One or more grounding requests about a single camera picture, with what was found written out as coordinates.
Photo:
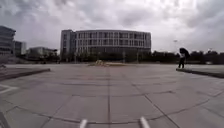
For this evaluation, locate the raised grass bed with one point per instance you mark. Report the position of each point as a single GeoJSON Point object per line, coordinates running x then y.
{"type": "Point", "coordinates": [206, 70]}
{"type": "Point", "coordinates": [20, 72]}

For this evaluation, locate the low pale building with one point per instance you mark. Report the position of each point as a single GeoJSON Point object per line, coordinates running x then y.
{"type": "Point", "coordinates": [40, 52]}

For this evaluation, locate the pale stone mound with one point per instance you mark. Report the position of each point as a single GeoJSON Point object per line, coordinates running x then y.
{"type": "Point", "coordinates": [100, 62]}

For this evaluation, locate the glass-fronted building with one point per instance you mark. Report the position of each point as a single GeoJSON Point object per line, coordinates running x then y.
{"type": "Point", "coordinates": [6, 41]}

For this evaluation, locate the robot's own part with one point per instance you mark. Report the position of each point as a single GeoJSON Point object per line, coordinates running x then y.
{"type": "Point", "coordinates": [144, 122]}
{"type": "Point", "coordinates": [83, 123]}

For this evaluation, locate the person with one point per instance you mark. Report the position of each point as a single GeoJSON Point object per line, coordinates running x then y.
{"type": "Point", "coordinates": [182, 58]}

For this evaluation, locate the small grey building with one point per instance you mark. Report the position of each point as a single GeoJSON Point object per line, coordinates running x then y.
{"type": "Point", "coordinates": [19, 48]}

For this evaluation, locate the large curved grey building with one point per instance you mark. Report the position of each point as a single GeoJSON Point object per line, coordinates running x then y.
{"type": "Point", "coordinates": [106, 40]}

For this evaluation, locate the row of trees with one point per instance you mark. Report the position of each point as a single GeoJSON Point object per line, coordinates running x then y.
{"type": "Point", "coordinates": [156, 56]}

